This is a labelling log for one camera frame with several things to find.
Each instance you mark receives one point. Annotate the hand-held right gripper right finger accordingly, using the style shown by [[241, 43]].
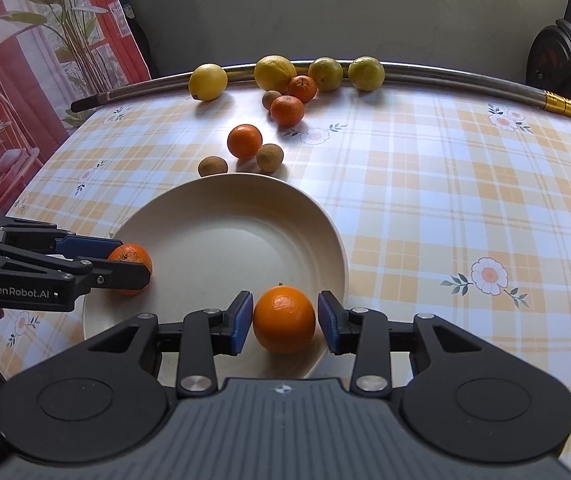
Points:
[[328, 322]]

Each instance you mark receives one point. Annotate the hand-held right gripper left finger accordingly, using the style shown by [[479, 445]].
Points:
[[242, 325]]

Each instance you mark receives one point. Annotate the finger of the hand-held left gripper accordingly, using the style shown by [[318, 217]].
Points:
[[115, 276], [90, 249]]

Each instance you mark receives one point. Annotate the small orange mandarin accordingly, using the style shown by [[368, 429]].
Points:
[[304, 88], [287, 110], [133, 254], [245, 141]]

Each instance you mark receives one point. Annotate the large orange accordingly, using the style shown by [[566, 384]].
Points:
[[284, 320]]

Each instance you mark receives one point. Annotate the cream round plate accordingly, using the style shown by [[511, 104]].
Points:
[[215, 240]]

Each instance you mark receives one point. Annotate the brown round fruit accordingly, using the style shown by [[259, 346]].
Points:
[[271, 100], [213, 165], [270, 157]]

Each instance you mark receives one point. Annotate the yellow-green lemon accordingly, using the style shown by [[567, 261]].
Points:
[[366, 73], [325, 74]]

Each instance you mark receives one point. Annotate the orange checked floral tablecloth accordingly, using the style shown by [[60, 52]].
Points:
[[415, 185]]

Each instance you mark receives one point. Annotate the large yellow lemon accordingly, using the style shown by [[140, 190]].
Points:
[[274, 73]]

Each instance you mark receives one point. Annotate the long metal pole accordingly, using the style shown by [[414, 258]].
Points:
[[440, 73]]

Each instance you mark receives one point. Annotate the printed wall poster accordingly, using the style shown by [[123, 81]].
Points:
[[15, 60]]

